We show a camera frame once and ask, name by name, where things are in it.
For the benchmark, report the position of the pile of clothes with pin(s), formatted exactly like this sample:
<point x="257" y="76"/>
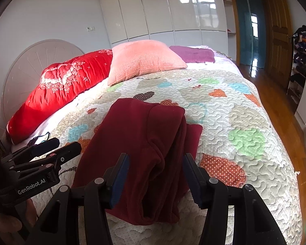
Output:
<point x="303" y="40"/>

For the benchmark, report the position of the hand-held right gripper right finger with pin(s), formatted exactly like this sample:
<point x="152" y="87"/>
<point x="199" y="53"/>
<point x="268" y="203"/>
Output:
<point x="192" y="181"/>

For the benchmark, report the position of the purple towel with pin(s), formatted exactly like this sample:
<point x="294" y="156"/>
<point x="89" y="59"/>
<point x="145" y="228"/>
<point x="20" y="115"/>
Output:
<point x="193" y="53"/>

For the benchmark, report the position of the white glossy wardrobe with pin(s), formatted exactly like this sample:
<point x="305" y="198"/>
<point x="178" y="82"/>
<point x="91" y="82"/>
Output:
<point x="155" y="5"/>

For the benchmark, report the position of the heart patterned quilted bedspread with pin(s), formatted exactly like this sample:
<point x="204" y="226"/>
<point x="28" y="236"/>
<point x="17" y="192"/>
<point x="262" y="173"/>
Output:
<point x="244" y="107"/>

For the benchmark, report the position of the red floral duvet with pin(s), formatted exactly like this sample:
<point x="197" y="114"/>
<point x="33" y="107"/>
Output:
<point x="66" y="86"/>

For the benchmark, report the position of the wooden door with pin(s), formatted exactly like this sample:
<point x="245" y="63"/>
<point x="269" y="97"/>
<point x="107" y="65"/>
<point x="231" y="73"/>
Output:
<point x="278" y="43"/>

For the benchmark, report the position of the person's left hand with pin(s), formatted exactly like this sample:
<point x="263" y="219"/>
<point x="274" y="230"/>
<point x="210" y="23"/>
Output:
<point x="7" y="224"/>

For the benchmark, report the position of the dark red garment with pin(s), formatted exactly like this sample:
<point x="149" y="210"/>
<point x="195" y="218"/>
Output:
<point x="142" y="137"/>

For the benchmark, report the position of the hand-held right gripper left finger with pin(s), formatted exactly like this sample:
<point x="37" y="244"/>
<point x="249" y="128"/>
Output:
<point x="122" y="181"/>

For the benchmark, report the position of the white round headboard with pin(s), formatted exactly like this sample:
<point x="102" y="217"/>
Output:
<point x="28" y="61"/>

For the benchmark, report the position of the blue glass door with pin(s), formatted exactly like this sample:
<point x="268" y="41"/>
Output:
<point x="244" y="30"/>

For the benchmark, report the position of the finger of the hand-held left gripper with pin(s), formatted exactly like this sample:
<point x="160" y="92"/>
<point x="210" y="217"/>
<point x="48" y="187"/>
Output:
<point x="68" y="150"/>
<point x="46" y="144"/>

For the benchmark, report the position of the pink pillow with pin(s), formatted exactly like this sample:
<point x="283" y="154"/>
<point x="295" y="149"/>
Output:
<point x="142" y="58"/>

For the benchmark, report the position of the wall socket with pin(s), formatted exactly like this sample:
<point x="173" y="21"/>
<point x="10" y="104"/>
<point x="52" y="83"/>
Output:
<point x="91" y="28"/>

